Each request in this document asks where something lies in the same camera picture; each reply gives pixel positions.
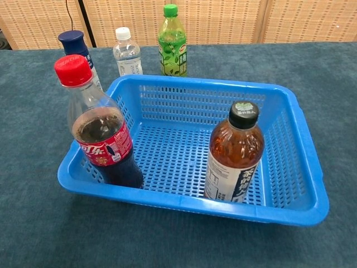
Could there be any bamboo folding screen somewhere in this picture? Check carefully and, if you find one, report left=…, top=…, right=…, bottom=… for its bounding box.
left=0, top=0, right=357, bottom=50

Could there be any green soda bottle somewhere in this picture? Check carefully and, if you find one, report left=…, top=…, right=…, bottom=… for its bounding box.
left=158, top=3, right=188, bottom=78

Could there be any brown tea bottle black cap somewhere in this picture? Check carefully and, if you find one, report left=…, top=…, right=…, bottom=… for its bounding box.
left=204, top=100, right=265, bottom=203

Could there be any clear water bottle white cap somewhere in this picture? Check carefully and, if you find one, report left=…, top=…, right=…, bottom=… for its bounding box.
left=112, top=27, right=144, bottom=77

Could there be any thin black hanging cable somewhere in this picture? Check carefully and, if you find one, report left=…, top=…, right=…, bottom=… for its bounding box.
left=65, top=0, right=75, bottom=31

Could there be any white bottle dark blue cap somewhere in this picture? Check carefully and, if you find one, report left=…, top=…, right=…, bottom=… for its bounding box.
left=57, top=30, right=104, bottom=93

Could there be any teal carpet table mat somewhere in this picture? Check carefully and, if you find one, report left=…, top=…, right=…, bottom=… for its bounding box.
left=0, top=41, right=357, bottom=268

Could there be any blue perforated plastic basket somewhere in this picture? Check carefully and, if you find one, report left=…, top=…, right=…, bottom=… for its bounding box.
left=57, top=74, right=330, bottom=227

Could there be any cola bottle red cap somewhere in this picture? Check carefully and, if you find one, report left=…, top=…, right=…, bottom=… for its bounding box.
left=54, top=54, right=144, bottom=189

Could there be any black tripod stand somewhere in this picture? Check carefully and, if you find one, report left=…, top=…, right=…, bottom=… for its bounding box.
left=77, top=0, right=97, bottom=47

